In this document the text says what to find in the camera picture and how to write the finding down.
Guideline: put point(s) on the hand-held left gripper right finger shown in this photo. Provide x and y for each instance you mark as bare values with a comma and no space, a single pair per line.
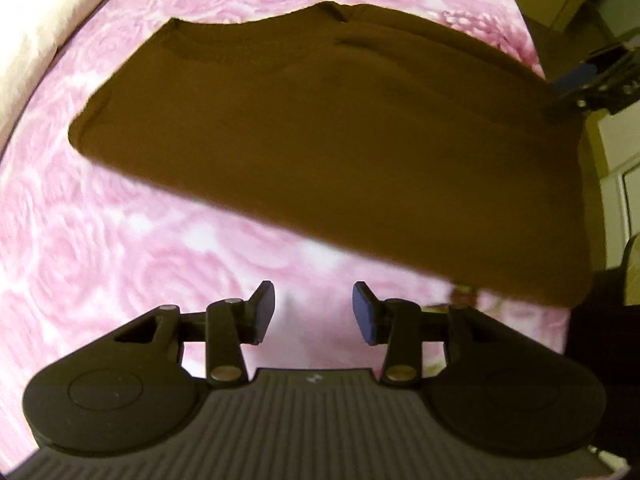
364,315

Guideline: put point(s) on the pink floral bed sheet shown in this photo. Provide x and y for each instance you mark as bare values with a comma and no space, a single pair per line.
100,260

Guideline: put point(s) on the dark furniture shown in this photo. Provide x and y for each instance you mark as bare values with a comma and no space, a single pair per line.
600,360

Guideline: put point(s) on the white quilted pillow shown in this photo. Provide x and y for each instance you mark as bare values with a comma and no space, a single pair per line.
30,35

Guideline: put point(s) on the white door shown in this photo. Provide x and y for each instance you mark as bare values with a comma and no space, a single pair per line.
625,210

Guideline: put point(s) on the brown garment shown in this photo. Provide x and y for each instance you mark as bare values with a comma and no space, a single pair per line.
325,150

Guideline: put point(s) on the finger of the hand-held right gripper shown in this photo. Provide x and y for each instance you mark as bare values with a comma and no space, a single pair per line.
612,54
575,77

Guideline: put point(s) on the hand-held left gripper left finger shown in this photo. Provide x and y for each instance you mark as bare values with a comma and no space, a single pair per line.
262,315

